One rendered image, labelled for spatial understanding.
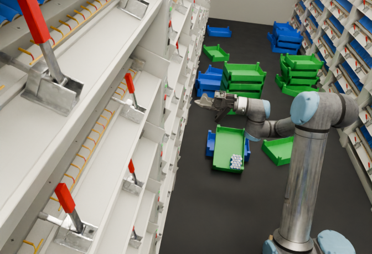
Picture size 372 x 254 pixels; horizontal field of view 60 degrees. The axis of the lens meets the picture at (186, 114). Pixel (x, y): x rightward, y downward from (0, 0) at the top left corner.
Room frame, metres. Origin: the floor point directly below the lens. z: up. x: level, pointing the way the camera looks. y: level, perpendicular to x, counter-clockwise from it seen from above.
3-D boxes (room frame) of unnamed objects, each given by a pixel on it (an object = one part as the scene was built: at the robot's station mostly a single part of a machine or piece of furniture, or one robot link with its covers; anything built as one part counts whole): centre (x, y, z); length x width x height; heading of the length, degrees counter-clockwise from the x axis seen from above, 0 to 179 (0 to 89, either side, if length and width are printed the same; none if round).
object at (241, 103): (1.40, -0.27, 0.64); 0.10 x 0.05 x 0.09; 177
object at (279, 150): (1.86, -0.76, 0.04); 0.30 x 0.20 x 0.08; 116
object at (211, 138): (1.82, -0.32, 0.04); 0.30 x 0.20 x 0.08; 87
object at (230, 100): (1.41, -0.19, 0.64); 0.12 x 0.08 x 0.09; 87
